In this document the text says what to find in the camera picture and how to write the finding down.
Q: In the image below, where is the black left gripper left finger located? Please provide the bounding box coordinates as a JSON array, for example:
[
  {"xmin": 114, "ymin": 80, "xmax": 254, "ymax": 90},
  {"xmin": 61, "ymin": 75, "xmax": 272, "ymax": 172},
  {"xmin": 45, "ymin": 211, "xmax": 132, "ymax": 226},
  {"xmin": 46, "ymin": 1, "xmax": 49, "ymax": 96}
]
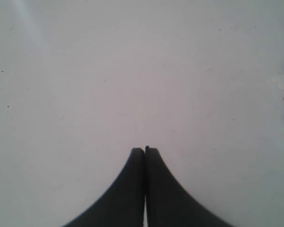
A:
[{"xmin": 65, "ymin": 148, "xmax": 145, "ymax": 227}]

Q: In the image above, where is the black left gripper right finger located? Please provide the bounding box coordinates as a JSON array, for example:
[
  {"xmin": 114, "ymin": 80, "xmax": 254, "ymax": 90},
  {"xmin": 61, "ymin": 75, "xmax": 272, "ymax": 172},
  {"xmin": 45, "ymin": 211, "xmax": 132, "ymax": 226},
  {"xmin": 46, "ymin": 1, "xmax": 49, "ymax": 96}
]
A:
[{"xmin": 145, "ymin": 146, "xmax": 230, "ymax": 227}]

